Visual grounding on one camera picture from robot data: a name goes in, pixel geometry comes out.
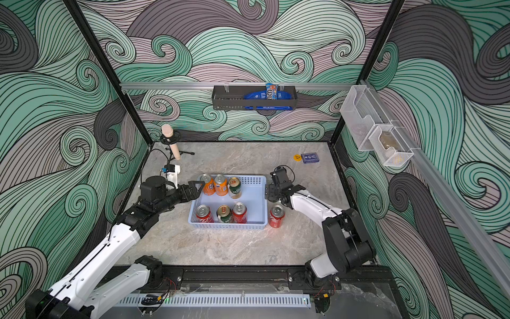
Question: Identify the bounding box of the white perforated cable duct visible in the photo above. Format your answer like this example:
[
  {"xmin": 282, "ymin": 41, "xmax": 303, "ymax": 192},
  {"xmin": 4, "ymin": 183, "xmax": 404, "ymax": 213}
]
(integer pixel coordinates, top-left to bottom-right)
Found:
[{"xmin": 115, "ymin": 294, "xmax": 312, "ymax": 308}]

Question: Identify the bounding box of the green gold-top can back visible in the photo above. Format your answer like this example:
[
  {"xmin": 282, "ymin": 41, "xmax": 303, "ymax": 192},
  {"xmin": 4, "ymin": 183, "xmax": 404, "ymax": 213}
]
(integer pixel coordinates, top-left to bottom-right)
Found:
[{"xmin": 228, "ymin": 177, "xmax": 242, "ymax": 199}]

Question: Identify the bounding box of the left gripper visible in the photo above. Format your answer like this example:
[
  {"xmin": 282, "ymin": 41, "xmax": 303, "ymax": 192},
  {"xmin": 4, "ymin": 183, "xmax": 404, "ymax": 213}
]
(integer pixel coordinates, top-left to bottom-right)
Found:
[{"xmin": 153, "ymin": 180, "xmax": 204, "ymax": 216}]

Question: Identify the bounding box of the blue snack packet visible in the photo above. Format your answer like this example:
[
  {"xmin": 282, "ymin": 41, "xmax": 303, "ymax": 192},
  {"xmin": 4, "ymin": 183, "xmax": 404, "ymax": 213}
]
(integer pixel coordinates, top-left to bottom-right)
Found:
[{"xmin": 243, "ymin": 84, "xmax": 293, "ymax": 110}]

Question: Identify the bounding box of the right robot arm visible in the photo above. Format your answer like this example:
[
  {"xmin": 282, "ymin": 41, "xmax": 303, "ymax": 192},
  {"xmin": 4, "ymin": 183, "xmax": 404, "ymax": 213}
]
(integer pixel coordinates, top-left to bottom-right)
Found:
[{"xmin": 265, "ymin": 166, "xmax": 377, "ymax": 283}]

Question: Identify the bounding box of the beige microphone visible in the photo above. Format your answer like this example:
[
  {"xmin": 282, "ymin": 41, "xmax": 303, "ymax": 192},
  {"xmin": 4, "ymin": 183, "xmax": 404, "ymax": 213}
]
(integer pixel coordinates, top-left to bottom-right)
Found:
[{"xmin": 160, "ymin": 124, "xmax": 181, "ymax": 160}]

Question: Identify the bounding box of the green gold-top can front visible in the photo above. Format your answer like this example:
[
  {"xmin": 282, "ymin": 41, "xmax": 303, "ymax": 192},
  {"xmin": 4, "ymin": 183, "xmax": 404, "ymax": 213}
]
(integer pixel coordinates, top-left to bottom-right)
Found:
[{"xmin": 216, "ymin": 205, "xmax": 233, "ymax": 223}]

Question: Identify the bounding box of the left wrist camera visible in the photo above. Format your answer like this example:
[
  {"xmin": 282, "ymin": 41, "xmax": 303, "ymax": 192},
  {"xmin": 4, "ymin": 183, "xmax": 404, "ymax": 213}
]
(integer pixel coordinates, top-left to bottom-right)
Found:
[{"xmin": 161, "ymin": 163, "xmax": 181, "ymax": 189}]

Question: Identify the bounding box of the black wall shelf tray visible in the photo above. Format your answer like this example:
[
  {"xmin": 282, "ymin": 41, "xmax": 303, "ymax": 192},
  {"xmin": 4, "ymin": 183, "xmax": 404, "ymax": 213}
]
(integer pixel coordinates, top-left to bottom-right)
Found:
[{"xmin": 211, "ymin": 85, "xmax": 298, "ymax": 111}]

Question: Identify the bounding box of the blue playing card box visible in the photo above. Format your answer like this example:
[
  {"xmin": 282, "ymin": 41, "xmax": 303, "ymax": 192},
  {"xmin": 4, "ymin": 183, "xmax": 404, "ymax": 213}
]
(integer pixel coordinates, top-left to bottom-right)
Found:
[{"xmin": 301, "ymin": 153, "xmax": 320, "ymax": 163}]

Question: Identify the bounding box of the orange fanta can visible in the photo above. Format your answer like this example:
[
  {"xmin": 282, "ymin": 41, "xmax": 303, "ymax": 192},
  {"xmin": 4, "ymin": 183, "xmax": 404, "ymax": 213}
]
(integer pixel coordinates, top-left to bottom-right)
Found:
[
  {"xmin": 200, "ymin": 174, "xmax": 215, "ymax": 196},
  {"xmin": 214, "ymin": 174, "xmax": 228, "ymax": 196}
]

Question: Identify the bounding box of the small clear wall bin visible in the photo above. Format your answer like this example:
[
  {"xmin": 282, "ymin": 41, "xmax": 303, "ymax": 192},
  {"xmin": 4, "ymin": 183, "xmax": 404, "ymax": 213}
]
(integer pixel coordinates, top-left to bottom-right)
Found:
[{"xmin": 369, "ymin": 124, "xmax": 413, "ymax": 168}]

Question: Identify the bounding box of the orange Fanta can far left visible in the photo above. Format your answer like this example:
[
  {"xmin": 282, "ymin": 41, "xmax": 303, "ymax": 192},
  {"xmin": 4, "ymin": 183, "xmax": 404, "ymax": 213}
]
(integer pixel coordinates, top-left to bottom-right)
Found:
[{"xmin": 200, "ymin": 174, "xmax": 215, "ymax": 196}]

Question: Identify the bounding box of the light blue plastic basket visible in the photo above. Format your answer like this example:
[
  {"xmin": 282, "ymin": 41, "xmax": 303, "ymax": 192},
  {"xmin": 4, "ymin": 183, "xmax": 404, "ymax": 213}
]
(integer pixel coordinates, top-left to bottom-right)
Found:
[{"xmin": 188, "ymin": 175, "xmax": 268, "ymax": 229}]

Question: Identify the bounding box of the green gold-top can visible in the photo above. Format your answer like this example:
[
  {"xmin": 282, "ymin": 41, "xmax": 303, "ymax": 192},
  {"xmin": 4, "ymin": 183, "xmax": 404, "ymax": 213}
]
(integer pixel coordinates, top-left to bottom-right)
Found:
[
  {"xmin": 216, "ymin": 205, "xmax": 233, "ymax": 223},
  {"xmin": 228, "ymin": 177, "xmax": 242, "ymax": 199}
]

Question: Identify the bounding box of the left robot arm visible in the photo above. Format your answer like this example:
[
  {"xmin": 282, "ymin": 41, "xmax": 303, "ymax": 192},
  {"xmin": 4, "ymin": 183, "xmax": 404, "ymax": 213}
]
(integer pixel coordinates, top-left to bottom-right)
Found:
[{"xmin": 25, "ymin": 176, "xmax": 205, "ymax": 318}]

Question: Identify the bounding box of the red cola can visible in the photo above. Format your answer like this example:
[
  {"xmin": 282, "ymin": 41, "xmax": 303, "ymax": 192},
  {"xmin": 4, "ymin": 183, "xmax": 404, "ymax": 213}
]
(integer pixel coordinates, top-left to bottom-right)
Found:
[
  {"xmin": 269, "ymin": 205, "xmax": 285, "ymax": 228},
  {"xmin": 232, "ymin": 202, "xmax": 248, "ymax": 224},
  {"xmin": 195, "ymin": 205, "xmax": 214, "ymax": 223}
]

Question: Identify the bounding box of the large clear wall bin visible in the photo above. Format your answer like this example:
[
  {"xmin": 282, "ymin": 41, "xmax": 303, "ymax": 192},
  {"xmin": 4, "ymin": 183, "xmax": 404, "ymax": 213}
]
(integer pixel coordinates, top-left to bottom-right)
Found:
[{"xmin": 341, "ymin": 85, "xmax": 385, "ymax": 152}]

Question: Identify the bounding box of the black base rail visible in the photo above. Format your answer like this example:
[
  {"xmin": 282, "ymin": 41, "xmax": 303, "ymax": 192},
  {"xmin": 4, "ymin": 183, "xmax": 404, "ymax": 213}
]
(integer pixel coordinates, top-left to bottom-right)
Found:
[{"xmin": 162, "ymin": 265, "xmax": 397, "ymax": 291}]

